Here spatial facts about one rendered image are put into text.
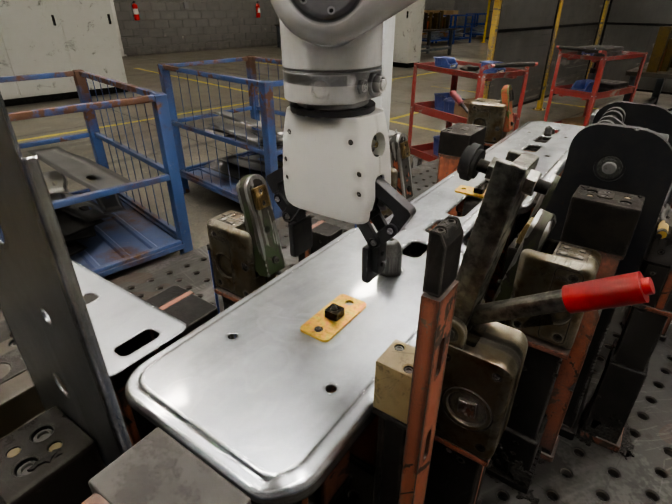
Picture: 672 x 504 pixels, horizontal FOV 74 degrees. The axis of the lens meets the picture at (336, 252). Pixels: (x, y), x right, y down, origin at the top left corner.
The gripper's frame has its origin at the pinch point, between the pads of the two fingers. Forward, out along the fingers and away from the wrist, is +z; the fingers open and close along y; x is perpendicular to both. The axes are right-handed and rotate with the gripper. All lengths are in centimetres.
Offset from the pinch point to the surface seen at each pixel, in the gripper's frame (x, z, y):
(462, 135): -75, 6, 15
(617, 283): 0.6, -5.9, -24.6
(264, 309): 3.6, 7.9, 7.7
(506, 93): -104, 0, 14
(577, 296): 1.0, -4.2, -22.5
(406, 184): -39.9, 7.0, 12.1
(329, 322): 1.5, 7.7, -0.1
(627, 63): -825, 63, 43
